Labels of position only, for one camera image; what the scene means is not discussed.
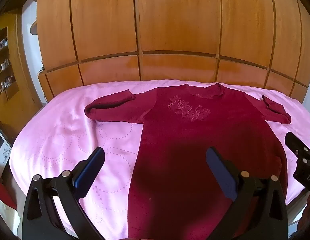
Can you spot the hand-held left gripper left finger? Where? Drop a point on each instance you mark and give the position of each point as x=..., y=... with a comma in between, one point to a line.
x=91, y=166

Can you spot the white appliance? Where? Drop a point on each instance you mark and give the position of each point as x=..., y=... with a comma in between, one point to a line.
x=1, y=146

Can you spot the wooden shelf cabinet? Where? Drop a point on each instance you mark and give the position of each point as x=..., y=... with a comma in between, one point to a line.
x=6, y=62

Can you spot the dark red embroidered dress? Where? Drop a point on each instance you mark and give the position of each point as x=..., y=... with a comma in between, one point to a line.
x=185, y=135

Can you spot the red cloth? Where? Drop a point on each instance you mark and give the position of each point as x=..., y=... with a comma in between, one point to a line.
x=4, y=195

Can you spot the wooden wardrobe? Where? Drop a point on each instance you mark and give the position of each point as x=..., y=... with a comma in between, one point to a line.
x=170, y=30

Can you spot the pink dotted blanket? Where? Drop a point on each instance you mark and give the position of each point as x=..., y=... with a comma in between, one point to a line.
x=57, y=135

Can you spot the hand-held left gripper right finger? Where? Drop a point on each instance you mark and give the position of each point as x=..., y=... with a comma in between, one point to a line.
x=220, y=170

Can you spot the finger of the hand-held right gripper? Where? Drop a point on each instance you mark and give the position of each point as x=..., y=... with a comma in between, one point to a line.
x=294, y=142

